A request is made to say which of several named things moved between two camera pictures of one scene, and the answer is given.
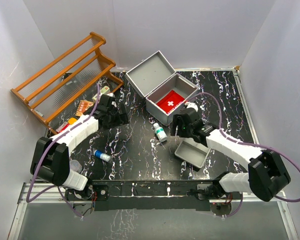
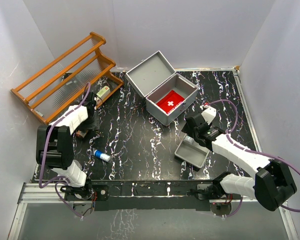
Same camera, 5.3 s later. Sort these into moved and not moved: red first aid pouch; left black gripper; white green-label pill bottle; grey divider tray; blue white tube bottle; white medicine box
Moved: white green-label pill bottle; left black gripper
Not moved: blue white tube bottle; grey divider tray; red first aid pouch; white medicine box
